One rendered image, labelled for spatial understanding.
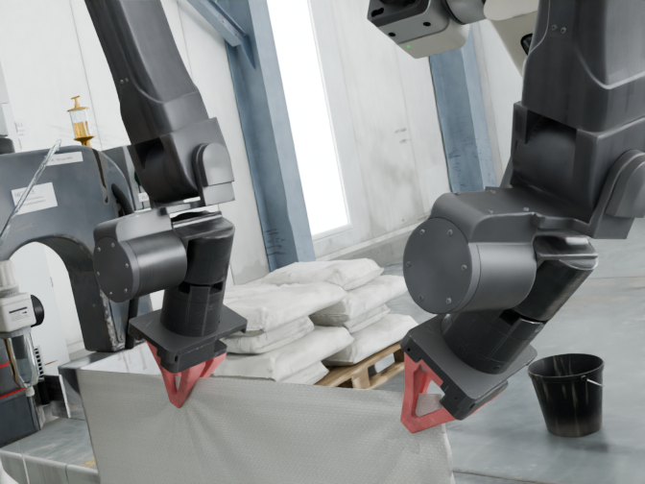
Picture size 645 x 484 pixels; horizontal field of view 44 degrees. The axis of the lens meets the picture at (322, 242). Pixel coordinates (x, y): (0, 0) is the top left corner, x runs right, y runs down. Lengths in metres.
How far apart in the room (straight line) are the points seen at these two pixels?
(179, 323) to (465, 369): 0.30
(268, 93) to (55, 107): 1.79
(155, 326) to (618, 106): 0.47
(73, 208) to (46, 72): 4.88
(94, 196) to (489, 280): 0.70
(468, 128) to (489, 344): 8.92
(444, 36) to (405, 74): 8.01
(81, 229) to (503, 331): 0.65
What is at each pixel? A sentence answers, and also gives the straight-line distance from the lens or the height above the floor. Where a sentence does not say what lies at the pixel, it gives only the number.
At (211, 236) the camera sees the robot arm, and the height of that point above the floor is 1.22.
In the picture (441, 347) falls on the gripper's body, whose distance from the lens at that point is 0.56.
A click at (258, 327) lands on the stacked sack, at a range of 3.62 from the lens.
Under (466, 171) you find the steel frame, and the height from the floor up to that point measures 0.69.
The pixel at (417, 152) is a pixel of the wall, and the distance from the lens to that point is 9.03.
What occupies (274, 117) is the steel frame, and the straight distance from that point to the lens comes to 6.74.
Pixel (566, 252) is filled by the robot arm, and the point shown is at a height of 1.19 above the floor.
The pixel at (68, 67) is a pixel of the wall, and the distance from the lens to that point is 6.02.
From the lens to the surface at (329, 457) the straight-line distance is 0.72.
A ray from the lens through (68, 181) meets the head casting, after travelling 1.06.
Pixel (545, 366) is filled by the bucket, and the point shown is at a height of 0.23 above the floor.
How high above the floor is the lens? 1.28
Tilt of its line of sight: 7 degrees down
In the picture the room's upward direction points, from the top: 11 degrees counter-clockwise
